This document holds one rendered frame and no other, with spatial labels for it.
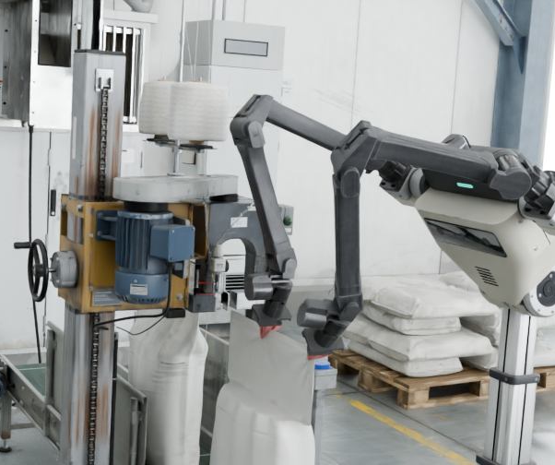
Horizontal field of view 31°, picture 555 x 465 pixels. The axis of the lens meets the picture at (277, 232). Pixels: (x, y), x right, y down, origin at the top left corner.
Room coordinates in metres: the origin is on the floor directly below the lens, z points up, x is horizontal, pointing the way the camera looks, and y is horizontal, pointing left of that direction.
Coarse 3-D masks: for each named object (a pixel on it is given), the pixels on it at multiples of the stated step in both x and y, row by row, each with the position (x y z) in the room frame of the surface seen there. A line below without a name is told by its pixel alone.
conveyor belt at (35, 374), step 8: (24, 368) 4.39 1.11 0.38; (32, 368) 4.40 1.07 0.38; (40, 368) 4.40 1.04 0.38; (32, 376) 4.27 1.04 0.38; (40, 376) 4.27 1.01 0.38; (32, 384) 4.16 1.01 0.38; (40, 384) 4.16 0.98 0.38; (40, 392) 4.05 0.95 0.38; (200, 448) 3.49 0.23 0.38; (200, 456) 3.42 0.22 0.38; (208, 456) 3.42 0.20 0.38; (200, 464) 3.34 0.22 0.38; (208, 464) 3.34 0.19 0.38
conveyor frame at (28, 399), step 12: (12, 372) 4.30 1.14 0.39; (120, 372) 4.37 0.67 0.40; (12, 384) 4.29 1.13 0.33; (24, 384) 4.06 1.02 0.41; (12, 396) 4.27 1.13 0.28; (24, 396) 4.11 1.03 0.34; (36, 396) 3.89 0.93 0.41; (24, 408) 4.11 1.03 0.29; (36, 408) 3.95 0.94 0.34; (48, 408) 3.74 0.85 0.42; (36, 420) 3.94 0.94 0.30; (60, 420) 3.60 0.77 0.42; (204, 432) 3.57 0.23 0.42; (204, 444) 3.56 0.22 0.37
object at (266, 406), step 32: (256, 352) 2.77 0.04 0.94; (288, 352) 2.62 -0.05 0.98; (224, 384) 2.85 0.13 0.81; (256, 384) 2.76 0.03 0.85; (288, 384) 2.61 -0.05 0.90; (224, 416) 2.76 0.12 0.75; (256, 416) 2.60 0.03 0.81; (288, 416) 2.58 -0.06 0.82; (224, 448) 2.74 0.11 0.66; (256, 448) 2.58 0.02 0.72; (288, 448) 2.54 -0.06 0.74
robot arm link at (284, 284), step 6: (276, 282) 2.65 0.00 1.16; (282, 282) 2.66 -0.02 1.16; (288, 282) 2.66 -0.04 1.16; (276, 288) 2.65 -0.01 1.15; (282, 288) 2.64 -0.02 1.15; (288, 288) 2.65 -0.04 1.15; (276, 294) 2.65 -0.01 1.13; (282, 294) 2.65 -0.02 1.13; (288, 294) 2.66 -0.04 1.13; (276, 300) 2.66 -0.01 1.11; (282, 300) 2.66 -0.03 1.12
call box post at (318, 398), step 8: (320, 392) 3.01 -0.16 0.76; (320, 400) 3.01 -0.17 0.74; (320, 408) 3.01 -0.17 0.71; (312, 416) 3.02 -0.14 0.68; (320, 416) 3.01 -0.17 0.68; (312, 424) 3.01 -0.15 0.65; (320, 424) 3.01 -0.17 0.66; (320, 432) 3.01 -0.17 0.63; (320, 440) 3.01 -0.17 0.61; (320, 448) 3.01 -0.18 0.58
